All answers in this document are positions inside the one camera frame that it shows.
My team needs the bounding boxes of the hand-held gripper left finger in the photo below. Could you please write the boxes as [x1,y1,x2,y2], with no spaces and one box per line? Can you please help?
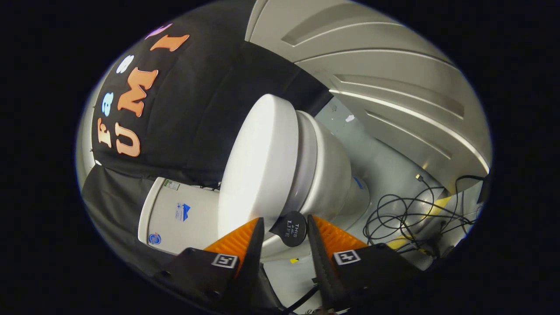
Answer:
[151,217,283,315]

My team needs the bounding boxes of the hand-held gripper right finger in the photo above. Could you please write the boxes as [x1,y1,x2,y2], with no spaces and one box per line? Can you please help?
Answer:
[307,214,423,312]

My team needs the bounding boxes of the black round lid handle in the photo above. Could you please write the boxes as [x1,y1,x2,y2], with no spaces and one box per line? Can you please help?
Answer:
[269,211,308,248]

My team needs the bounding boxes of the white toilet lid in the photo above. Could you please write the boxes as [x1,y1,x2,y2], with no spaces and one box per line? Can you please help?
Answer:
[217,93,302,241]

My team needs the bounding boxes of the white toilet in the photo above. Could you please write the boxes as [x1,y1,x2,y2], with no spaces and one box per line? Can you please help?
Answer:
[138,109,372,263]

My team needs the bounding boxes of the black backdrop cloth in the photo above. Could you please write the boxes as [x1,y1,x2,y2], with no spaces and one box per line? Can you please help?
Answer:
[81,0,333,280]

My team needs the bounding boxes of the white drawer cabinet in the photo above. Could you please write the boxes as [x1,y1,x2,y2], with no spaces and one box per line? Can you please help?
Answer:
[245,0,493,193]

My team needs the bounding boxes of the tangled black cables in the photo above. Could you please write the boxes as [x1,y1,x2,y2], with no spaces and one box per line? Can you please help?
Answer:
[363,173,486,259]

